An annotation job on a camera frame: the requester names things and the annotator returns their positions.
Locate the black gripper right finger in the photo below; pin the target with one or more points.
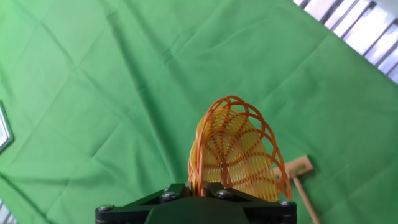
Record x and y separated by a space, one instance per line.
270 211

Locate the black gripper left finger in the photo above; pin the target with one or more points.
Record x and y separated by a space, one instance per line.
124 211

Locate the wooden dish rack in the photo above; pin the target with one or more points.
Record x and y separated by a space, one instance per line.
300 169

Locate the orange woven plastic dish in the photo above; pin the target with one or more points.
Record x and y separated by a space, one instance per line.
236 149

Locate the green cloth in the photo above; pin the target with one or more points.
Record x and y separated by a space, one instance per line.
124 77

